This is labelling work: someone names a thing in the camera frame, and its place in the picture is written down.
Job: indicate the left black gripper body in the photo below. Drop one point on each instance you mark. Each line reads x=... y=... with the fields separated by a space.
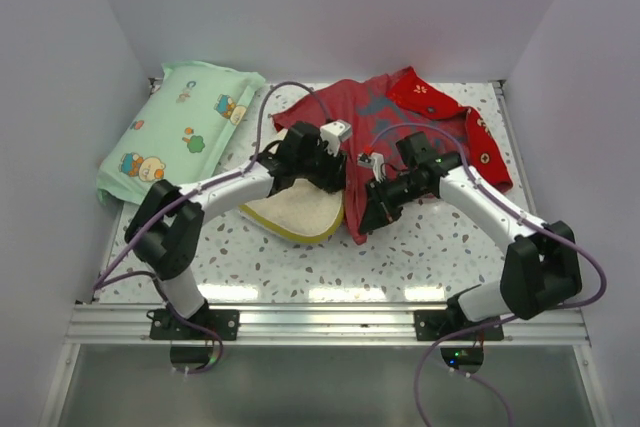
x=321 y=167

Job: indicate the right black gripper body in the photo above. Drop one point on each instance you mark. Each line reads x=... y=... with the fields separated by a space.
x=396 y=193

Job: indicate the cream quilted pillow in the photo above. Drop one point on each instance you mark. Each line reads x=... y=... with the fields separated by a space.
x=302 y=213

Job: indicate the red pillowcase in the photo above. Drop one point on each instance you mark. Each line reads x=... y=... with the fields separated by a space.
x=386 y=108

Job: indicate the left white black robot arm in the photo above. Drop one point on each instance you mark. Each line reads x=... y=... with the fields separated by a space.
x=164 y=232

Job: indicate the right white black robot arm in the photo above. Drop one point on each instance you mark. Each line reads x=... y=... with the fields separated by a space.
x=540 y=270

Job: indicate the green cartoon pillow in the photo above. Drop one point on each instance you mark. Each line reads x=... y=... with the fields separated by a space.
x=181 y=132

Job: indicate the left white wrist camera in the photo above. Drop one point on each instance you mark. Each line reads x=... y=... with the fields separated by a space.
x=333 y=134

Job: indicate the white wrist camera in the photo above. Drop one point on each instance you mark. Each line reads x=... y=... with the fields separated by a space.
x=333 y=134
x=373 y=161

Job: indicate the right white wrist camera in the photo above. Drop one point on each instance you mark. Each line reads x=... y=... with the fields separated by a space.
x=373 y=161

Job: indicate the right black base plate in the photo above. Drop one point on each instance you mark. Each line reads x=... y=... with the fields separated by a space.
x=431 y=325

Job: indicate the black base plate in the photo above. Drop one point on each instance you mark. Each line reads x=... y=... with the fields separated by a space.
x=431 y=325
x=217 y=323

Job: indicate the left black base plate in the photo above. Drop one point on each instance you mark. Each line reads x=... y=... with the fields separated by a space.
x=217 y=323

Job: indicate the aluminium mounting rail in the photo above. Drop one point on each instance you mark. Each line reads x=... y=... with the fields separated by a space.
x=316 y=325

